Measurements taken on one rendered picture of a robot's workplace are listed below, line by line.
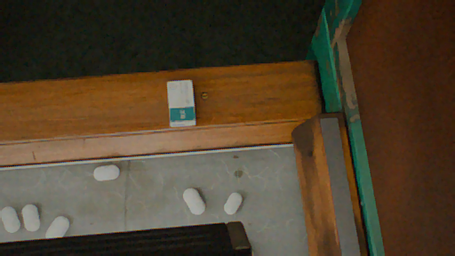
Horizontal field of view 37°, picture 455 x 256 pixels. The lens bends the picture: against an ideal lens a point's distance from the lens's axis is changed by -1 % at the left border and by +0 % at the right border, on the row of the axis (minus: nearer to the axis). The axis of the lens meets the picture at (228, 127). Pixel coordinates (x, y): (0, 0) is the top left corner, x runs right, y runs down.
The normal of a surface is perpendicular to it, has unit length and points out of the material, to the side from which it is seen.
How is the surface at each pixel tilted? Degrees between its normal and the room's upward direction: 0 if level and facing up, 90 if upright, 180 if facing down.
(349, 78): 0
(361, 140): 0
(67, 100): 0
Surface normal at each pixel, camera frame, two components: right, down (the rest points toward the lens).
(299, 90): 0.05, -0.35
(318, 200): -0.90, -0.06
